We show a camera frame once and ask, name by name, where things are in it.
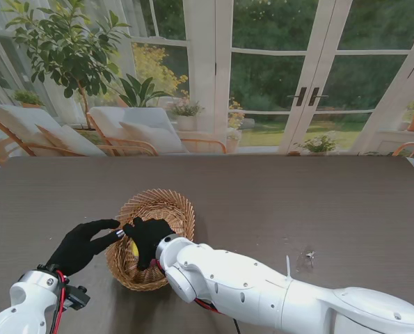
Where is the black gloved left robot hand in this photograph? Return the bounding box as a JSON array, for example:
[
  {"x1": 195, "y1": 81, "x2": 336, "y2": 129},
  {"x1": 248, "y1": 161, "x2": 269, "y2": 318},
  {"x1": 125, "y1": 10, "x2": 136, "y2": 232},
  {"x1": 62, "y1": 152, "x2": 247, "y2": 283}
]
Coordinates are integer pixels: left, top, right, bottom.
[{"x1": 46, "y1": 218, "x2": 125, "y2": 278}]

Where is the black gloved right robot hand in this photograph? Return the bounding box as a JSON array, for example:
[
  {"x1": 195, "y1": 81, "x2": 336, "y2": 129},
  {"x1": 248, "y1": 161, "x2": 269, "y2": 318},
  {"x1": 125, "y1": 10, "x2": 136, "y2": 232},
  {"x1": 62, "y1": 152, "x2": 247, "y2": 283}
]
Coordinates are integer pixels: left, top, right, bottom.
[{"x1": 122, "y1": 216, "x2": 176, "y2": 272}]

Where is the oval woven wicker basket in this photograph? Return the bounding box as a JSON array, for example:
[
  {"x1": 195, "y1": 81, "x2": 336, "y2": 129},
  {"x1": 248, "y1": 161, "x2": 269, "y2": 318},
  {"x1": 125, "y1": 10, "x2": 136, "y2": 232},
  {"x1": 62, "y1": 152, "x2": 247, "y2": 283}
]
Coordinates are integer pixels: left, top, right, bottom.
[{"x1": 104, "y1": 189, "x2": 196, "y2": 292}]

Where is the printed sunroom backdrop banner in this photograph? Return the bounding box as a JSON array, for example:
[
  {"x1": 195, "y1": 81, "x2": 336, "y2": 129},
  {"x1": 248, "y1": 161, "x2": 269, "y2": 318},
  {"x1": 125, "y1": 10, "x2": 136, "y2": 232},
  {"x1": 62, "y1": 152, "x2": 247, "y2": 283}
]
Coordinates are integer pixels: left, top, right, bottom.
[{"x1": 0, "y1": 0, "x2": 414, "y2": 182}]

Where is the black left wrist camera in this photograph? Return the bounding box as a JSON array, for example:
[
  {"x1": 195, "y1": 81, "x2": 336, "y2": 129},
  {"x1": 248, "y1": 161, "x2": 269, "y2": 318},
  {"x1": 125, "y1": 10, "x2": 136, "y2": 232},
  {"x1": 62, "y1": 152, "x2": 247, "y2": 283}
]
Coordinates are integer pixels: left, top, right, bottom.
[{"x1": 64, "y1": 285, "x2": 91, "y2": 310}]

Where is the red left arm cable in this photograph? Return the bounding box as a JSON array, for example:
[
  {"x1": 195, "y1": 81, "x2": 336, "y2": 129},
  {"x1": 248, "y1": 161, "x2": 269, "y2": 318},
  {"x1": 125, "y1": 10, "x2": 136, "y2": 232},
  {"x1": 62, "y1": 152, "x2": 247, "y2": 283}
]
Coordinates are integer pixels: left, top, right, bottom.
[{"x1": 51, "y1": 270, "x2": 70, "y2": 334}]

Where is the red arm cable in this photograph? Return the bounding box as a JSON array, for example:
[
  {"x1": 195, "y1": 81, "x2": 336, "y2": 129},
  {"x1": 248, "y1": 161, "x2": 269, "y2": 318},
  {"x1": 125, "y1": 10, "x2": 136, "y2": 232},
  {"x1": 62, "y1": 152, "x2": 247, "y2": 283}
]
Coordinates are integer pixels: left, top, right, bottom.
[
  {"x1": 51, "y1": 270, "x2": 70, "y2": 334},
  {"x1": 156, "y1": 259, "x2": 228, "y2": 316}
]

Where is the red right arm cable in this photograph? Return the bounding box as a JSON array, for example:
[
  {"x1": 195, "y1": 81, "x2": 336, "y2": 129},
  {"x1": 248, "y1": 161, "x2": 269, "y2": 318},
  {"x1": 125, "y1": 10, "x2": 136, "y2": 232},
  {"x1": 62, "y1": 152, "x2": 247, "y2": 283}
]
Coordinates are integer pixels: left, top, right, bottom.
[{"x1": 156, "y1": 259, "x2": 228, "y2": 316}]

